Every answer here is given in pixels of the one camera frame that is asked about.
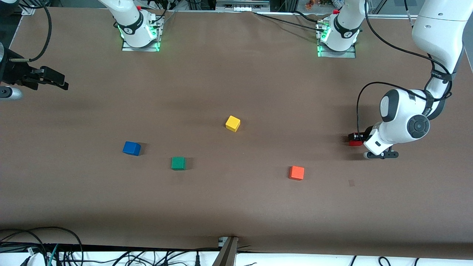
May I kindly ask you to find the black looped floor cable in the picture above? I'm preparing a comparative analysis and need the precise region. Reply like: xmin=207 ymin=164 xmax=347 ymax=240
xmin=0 ymin=226 xmax=84 ymax=266

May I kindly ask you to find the long black base cable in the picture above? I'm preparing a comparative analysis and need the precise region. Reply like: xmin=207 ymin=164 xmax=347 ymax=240
xmin=253 ymin=12 xmax=323 ymax=31

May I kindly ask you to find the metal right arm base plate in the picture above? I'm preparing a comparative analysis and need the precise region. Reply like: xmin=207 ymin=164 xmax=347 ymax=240
xmin=121 ymin=15 xmax=165 ymax=52

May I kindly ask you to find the short black base cable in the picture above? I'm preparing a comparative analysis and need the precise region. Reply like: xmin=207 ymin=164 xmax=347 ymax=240
xmin=293 ymin=10 xmax=322 ymax=24

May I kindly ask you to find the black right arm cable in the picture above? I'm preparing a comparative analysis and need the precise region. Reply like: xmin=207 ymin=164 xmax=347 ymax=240
xmin=9 ymin=4 xmax=52 ymax=62

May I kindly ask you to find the grey power strip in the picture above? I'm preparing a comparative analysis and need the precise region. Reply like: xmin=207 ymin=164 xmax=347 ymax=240
xmin=215 ymin=0 xmax=271 ymax=12

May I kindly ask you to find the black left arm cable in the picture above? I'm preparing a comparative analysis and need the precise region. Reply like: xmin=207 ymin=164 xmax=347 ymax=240
xmin=356 ymin=0 xmax=453 ymax=139

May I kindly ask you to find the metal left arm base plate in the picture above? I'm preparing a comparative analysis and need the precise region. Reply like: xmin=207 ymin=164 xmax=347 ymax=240
xmin=317 ymin=20 xmax=357 ymax=59

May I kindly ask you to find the red wooden block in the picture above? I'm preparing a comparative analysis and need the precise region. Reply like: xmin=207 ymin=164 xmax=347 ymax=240
xmin=348 ymin=132 xmax=365 ymax=147

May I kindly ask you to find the blue wooden block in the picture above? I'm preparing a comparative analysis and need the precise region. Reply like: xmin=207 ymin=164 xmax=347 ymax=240
xmin=122 ymin=141 xmax=142 ymax=156

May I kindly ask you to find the aluminium profile post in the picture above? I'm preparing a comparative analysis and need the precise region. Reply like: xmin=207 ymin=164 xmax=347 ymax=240
xmin=212 ymin=236 xmax=239 ymax=266

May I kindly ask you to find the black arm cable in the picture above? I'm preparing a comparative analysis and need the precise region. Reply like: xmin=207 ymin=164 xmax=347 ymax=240
xmin=9 ymin=4 xmax=52 ymax=62
xmin=356 ymin=0 xmax=453 ymax=139

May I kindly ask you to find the yellow wooden block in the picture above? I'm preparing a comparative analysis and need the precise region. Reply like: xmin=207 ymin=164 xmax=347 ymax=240
xmin=225 ymin=115 xmax=241 ymax=133

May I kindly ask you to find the green floor cable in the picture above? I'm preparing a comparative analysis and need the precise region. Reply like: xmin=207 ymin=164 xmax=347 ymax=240
xmin=47 ymin=244 xmax=59 ymax=266

